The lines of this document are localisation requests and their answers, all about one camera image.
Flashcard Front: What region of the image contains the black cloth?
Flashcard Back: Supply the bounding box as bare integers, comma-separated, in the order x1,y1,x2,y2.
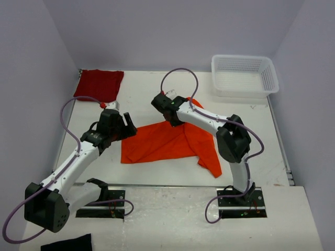
40,234,93,251

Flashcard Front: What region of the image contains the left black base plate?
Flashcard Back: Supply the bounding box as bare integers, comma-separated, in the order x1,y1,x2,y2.
73,183,125,211

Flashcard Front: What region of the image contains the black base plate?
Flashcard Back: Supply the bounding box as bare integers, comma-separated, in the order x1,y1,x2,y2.
73,183,125,211
217,185,265,208

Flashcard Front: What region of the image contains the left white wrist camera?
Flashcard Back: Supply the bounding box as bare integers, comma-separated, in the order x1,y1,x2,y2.
105,101,119,111

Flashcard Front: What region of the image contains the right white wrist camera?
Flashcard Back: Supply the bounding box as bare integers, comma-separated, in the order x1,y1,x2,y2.
165,89,177,100

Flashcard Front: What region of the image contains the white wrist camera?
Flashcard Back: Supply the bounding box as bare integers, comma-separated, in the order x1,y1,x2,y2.
165,89,177,100
105,101,119,111

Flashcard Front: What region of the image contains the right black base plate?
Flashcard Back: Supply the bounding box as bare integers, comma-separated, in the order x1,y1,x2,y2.
217,185,265,208

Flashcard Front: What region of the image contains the folded dark red shirt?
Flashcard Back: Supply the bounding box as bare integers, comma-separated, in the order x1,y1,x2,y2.
73,70,124,103

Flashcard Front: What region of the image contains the orange t shirt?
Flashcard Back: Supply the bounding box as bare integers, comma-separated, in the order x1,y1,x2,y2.
120,96,222,179

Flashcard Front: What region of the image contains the white plastic basket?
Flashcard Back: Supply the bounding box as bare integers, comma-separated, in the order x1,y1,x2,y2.
211,54,279,99

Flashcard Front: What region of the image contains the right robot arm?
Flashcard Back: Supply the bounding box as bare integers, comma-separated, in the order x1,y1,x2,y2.
151,93,255,206

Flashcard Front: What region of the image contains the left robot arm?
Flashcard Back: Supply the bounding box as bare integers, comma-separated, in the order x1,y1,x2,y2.
24,109,137,233

